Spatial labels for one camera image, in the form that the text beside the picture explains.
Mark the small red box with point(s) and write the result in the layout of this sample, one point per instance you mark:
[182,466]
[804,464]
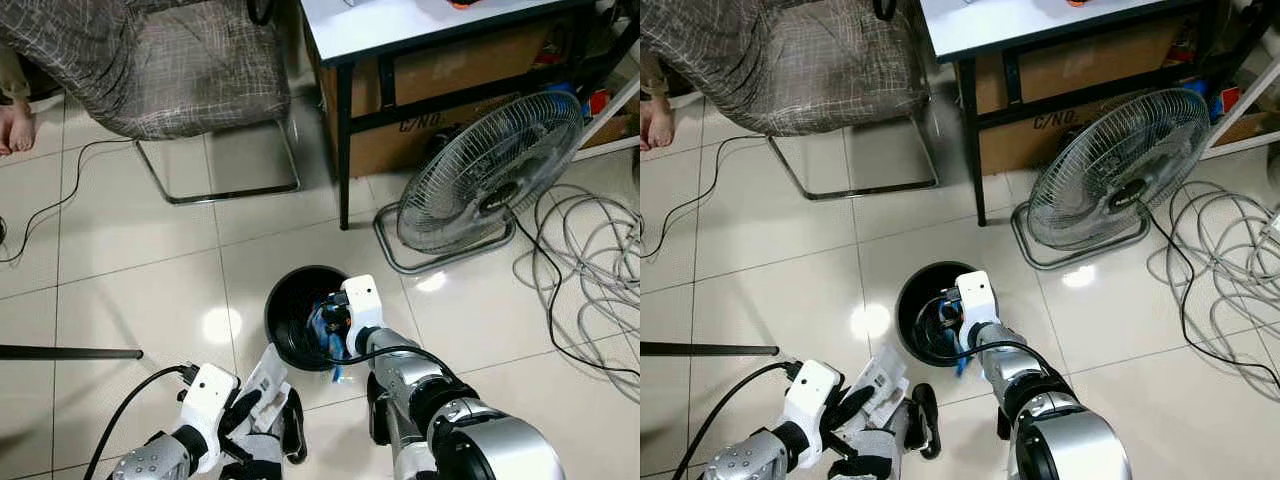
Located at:
[1230,99]
[598,102]

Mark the light blue snack wrapper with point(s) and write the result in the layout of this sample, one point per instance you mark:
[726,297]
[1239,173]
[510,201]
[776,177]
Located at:
[330,350]
[962,366]

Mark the grey metal floor fan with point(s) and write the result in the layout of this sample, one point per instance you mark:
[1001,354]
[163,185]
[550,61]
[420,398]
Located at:
[1110,170]
[480,170]

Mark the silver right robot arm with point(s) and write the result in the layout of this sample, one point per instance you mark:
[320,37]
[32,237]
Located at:
[1075,440]
[490,440]

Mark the black rod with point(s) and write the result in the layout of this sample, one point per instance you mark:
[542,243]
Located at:
[710,349]
[70,352]

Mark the person's khaki trouser leg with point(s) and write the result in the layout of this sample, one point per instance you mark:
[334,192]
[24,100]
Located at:
[650,75]
[10,75]

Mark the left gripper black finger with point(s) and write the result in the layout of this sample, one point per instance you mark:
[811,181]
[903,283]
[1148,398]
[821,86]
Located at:
[856,403]
[249,406]

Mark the brown cardboard box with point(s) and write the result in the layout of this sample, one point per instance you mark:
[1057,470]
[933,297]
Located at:
[1080,65]
[450,70]

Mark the plaid covered metal chair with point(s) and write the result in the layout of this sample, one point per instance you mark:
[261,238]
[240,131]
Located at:
[800,60]
[180,70]

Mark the white desk with black frame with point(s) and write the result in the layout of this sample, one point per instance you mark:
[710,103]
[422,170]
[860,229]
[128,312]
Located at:
[1000,25]
[400,25]

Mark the person's bare foot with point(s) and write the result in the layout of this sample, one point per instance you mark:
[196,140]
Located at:
[18,130]
[660,125]

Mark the black round rubbish bin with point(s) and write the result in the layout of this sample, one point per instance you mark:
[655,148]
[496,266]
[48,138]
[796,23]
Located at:
[290,320]
[915,310]

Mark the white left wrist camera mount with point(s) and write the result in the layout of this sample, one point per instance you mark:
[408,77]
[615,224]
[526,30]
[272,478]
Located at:
[210,400]
[812,395]

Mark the white shelf rack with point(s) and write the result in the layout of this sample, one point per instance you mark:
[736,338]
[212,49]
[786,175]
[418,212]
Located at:
[615,110]
[1255,85]

